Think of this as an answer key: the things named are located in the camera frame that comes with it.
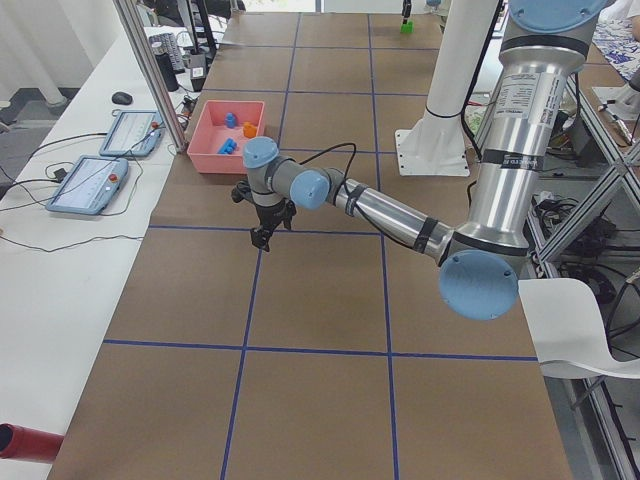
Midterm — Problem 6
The upper teach pendant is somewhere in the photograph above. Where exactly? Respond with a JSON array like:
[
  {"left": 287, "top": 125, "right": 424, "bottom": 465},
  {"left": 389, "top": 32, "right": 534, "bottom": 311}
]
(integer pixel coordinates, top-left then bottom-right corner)
[{"left": 99, "top": 110, "right": 163, "bottom": 157}]

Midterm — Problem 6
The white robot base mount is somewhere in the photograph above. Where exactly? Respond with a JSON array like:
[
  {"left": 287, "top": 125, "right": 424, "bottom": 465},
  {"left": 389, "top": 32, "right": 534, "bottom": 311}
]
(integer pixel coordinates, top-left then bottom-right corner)
[{"left": 395, "top": 0, "right": 501, "bottom": 177}]

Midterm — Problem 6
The orange sloped block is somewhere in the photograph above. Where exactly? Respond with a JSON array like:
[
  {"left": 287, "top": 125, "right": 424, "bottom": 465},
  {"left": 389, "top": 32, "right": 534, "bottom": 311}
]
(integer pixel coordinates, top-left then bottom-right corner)
[{"left": 243, "top": 122, "right": 258, "bottom": 139}]

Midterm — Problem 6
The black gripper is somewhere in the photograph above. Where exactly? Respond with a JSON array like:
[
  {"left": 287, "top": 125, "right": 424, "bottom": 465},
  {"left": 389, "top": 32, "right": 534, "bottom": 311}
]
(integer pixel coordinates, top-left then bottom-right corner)
[
  {"left": 250, "top": 198, "right": 295, "bottom": 252},
  {"left": 402, "top": 0, "right": 412, "bottom": 18}
]

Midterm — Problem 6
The arm gripper cable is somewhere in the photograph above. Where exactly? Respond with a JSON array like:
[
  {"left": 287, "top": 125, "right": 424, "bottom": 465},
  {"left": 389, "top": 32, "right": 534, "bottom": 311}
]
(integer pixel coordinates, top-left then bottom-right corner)
[{"left": 294, "top": 142, "right": 431, "bottom": 251}]

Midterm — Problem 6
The small blue block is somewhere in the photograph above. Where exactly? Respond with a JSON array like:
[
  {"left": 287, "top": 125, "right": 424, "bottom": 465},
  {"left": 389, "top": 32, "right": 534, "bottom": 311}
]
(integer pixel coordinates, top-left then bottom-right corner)
[{"left": 224, "top": 112, "right": 238, "bottom": 129}]

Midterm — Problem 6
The aluminium frame post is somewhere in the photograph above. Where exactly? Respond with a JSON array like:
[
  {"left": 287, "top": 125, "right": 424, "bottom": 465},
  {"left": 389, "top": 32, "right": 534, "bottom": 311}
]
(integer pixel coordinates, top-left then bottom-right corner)
[{"left": 113, "top": 0, "right": 188, "bottom": 153}]

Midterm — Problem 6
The red cylinder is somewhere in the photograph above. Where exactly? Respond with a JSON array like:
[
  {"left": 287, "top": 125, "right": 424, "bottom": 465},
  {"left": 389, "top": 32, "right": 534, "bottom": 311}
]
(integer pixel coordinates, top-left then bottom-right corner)
[{"left": 1, "top": 423, "right": 64, "bottom": 464}]

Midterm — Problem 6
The black computer mouse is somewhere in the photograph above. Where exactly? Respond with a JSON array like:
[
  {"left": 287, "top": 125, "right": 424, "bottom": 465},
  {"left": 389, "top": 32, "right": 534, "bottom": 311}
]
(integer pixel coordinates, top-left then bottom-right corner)
[{"left": 111, "top": 91, "right": 133, "bottom": 106}]

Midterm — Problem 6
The black keyboard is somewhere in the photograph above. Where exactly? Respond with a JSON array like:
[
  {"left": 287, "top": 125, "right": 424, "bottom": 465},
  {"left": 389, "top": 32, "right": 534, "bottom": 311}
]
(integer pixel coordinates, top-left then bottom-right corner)
[{"left": 149, "top": 33, "right": 186, "bottom": 74}]

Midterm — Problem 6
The white curved sheet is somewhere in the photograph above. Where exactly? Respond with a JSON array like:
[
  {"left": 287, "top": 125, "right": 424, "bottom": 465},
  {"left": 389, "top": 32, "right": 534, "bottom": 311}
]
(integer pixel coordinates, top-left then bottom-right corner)
[{"left": 519, "top": 278, "right": 639, "bottom": 380}]

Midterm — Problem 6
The teach pendant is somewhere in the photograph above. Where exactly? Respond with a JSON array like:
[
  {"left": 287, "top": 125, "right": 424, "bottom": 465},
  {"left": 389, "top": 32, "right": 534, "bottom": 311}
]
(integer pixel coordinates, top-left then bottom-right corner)
[
  {"left": 46, "top": 155, "right": 129, "bottom": 216},
  {"left": 99, "top": 110, "right": 163, "bottom": 157}
]

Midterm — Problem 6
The long blue block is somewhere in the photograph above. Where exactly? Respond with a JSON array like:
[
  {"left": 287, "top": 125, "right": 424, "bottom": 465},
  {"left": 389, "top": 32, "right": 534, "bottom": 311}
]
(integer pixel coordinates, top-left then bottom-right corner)
[{"left": 217, "top": 138, "right": 238, "bottom": 155}]

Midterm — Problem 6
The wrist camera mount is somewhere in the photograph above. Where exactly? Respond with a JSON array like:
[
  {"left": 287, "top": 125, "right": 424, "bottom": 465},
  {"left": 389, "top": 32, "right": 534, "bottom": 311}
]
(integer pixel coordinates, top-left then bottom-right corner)
[{"left": 231, "top": 179, "right": 255, "bottom": 205}]

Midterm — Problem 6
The black bottle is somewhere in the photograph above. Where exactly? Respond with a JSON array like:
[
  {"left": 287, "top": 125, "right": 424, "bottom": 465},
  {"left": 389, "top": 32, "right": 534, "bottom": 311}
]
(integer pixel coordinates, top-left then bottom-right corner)
[{"left": 151, "top": 41, "right": 179, "bottom": 92}]

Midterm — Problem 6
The lower teach pendant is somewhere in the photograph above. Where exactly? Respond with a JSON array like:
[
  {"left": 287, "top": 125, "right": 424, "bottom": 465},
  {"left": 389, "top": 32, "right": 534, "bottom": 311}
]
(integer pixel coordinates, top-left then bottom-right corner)
[{"left": 46, "top": 155, "right": 129, "bottom": 216}]

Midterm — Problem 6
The pink plastic box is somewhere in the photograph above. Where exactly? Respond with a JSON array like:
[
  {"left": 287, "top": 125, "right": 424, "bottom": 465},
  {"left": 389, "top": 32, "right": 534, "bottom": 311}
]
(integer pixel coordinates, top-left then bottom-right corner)
[{"left": 187, "top": 100, "right": 265, "bottom": 175}]

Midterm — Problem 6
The green block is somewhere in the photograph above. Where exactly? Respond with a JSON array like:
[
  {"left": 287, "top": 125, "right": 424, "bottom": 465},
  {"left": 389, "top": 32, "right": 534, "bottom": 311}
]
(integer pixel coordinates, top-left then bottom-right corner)
[{"left": 401, "top": 21, "right": 414, "bottom": 34}]

